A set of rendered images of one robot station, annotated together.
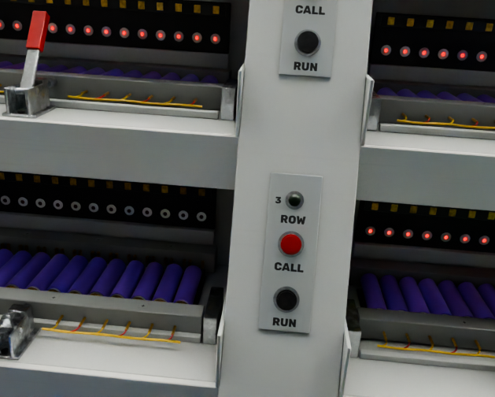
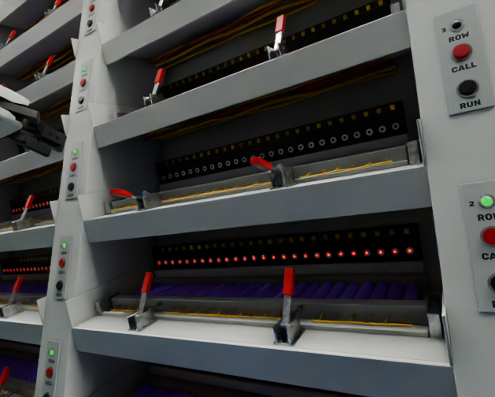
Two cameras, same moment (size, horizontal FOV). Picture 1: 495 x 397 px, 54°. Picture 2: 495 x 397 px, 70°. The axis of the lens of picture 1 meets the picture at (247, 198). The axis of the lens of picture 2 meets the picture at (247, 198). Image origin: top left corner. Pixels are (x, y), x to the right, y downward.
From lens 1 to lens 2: 0.28 m
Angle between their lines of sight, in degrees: 33
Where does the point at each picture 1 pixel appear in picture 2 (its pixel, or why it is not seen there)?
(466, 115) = not seen: outside the picture
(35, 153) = (285, 74)
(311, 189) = (468, 13)
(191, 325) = (398, 155)
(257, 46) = not seen: outside the picture
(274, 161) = (434, 11)
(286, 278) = (463, 75)
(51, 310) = (304, 171)
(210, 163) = (389, 35)
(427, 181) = not seen: outside the picture
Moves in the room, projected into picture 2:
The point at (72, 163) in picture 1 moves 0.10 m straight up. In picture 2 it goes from (305, 72) to (302, 11)
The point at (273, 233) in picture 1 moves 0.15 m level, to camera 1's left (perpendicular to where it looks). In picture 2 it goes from (445, 51) to (313, 88)
